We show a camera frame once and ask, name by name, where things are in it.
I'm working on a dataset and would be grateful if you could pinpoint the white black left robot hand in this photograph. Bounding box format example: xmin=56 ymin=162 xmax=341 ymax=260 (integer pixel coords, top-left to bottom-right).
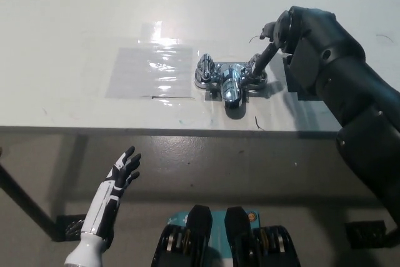
xmin=80 ymin=146 xmax=143 ymax=240

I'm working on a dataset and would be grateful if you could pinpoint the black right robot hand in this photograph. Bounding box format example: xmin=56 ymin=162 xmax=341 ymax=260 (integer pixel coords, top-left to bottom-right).
xmin=251 ymin=6 xmax=295 ymax=79

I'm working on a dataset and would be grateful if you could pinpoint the chrome faucet lever handle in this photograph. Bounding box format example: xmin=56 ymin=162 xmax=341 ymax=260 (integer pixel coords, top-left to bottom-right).
xmin=246 ymin=53 xmax=268 ymax=85
xmin=197 ymin=53 xmax=215 ymax=81

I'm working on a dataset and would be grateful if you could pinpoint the chrome faucet body with spout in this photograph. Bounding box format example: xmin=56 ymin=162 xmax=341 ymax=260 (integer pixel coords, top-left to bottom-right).
xmin=193 ymin=61 xmax=269 ymax=110

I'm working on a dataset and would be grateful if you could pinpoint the black floor foot plate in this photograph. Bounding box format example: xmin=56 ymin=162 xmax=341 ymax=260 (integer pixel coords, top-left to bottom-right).
xmin=56 ymin=214 xmax=88 ymax=243
xmin=343 ymin=220 xmax=388 ymax=243

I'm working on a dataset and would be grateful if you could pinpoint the black tape square patch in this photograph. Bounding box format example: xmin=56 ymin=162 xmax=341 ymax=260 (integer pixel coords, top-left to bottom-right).
xmin=282 ymin=56 xmax=328 ymax=102

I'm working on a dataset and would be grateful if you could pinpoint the black metal table leg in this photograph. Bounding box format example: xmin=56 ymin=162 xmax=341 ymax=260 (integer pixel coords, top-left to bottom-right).
xmin=0 ymin=162 xmax=59 ymax=242

